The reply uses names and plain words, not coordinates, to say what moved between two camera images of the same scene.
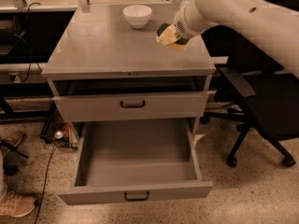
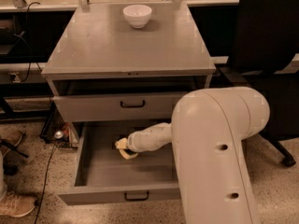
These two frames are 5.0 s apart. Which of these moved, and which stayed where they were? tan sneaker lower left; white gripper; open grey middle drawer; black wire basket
Moved: white gripper
Stayed: black wire basket; tan sneaker lower left; open grey middle drawer
